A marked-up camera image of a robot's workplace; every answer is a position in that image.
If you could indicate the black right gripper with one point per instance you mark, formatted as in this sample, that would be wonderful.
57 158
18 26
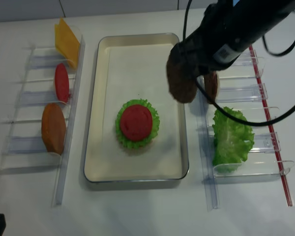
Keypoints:
210 47

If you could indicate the brown meat patty front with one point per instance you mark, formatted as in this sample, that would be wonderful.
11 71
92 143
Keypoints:
182 89

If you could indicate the brown meat patty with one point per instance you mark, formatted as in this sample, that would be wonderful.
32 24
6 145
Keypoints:
182 89
211 82

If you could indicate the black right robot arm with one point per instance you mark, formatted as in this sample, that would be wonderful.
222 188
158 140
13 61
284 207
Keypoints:
263 14

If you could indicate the brown meat patty back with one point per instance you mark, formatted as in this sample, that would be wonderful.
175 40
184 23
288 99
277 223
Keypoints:
211 82

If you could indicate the green lettuce leaf in rack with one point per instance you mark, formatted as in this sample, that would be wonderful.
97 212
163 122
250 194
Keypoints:
232 143

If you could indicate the red tomato slice on tray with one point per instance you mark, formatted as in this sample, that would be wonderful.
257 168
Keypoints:
136 122

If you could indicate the green lettuce leaf on tray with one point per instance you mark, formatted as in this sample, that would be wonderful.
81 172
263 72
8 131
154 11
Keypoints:
155 123

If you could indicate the yellow cheese slice front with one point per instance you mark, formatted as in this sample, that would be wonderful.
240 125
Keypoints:
66 43

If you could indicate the red tomato slice in rack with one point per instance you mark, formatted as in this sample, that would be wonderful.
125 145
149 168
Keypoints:
61 83

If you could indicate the clear acrylic rack right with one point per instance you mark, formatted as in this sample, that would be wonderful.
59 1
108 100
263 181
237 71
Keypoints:
243 93

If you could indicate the clear acrylic rack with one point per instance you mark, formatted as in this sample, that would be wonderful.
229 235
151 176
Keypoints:
243 93
22 102

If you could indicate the white paper tray liner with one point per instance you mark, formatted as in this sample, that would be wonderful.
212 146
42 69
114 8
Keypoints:
140 72

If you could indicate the cream rectangular metal tray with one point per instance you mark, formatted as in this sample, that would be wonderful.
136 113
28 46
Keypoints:
99 167

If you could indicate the orange-brown bun half left rack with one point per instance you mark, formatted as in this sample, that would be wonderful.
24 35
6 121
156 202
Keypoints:
53 128

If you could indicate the clear acrylic rack left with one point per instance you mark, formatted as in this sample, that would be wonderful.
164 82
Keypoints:
22 102

